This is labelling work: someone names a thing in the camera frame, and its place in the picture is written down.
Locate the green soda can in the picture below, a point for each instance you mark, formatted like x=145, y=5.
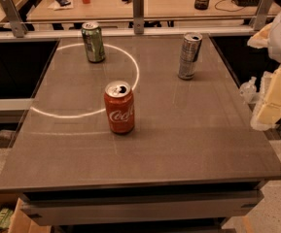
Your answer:
x=92, y=37

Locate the silver redbull can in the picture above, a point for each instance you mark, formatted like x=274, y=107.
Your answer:
x=189, y=55

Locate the cardboard box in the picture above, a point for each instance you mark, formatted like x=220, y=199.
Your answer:
x=21, y=223

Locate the clear sanitizer bottle left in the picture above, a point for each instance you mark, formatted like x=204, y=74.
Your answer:
x=248, y=90

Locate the right metal bracket post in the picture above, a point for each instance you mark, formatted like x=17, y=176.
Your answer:
x=258, y=21

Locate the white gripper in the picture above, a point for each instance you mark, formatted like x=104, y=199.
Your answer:
x=268, y=113

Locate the metal bracket post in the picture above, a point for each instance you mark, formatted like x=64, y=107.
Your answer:
x=258, y=21
x=138, y=16
x=18, y=27

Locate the left metal bracket post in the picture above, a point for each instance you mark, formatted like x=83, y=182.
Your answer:
x=18, y=27

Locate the middle metal bracket post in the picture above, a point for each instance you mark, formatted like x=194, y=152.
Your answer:
x=138, y=16

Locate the grey table drawer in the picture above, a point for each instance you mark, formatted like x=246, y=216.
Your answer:
x=143, y=208

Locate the red coca-cola can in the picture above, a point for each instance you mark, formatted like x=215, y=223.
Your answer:
x=119, y=104

